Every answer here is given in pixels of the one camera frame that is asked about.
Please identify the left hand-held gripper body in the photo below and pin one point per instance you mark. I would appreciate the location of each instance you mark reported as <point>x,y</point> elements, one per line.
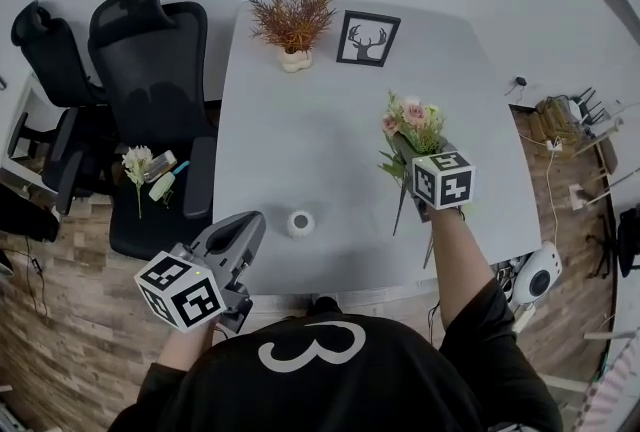
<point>180,292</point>

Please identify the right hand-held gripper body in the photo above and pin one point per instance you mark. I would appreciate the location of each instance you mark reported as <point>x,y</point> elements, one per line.
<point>444,181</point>

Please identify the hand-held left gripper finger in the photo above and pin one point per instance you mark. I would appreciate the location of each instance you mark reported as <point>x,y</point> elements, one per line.
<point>215,226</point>
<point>256,235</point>

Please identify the pink flowers bunch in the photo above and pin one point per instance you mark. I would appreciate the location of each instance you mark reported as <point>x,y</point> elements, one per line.
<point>415,120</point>

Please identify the white vase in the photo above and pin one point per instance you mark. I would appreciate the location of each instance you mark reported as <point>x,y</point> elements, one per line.
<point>300,223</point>

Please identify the white flowers bunch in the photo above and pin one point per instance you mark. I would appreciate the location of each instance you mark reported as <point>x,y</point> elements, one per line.
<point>137,165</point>

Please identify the person's right forearm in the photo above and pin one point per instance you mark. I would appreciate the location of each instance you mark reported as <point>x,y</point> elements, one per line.
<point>457,260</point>

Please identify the person's left forearm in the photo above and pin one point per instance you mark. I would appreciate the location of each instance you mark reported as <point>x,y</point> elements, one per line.
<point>185,345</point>

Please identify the teal pen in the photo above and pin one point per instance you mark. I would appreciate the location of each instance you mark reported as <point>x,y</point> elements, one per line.
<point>181,167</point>

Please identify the clear plastic box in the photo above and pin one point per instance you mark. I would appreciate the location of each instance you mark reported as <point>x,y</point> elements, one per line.
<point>161,164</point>

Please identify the black power adapter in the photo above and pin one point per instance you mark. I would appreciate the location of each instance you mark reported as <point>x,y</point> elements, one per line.
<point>520,81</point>

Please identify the white power strip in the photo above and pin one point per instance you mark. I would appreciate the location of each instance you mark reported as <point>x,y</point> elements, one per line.
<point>555,143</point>

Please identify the black framed deer picture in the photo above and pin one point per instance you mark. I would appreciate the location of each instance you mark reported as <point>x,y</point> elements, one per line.
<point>367,40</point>

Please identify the large black office chair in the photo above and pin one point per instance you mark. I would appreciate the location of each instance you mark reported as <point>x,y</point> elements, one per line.
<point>155,85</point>

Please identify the person's black shirt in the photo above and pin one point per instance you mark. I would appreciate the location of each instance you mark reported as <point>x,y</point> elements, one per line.
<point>340,380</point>

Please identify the orange plant in white pot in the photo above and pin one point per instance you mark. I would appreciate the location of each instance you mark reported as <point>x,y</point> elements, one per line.
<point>295,20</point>

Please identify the black stool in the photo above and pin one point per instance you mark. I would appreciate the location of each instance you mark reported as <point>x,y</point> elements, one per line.
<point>629,242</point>

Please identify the small black office chair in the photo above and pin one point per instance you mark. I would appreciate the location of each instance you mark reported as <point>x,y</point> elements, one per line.
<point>50,65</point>

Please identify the white round camera device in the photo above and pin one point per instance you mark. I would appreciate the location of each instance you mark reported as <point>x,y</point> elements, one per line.
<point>537,277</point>

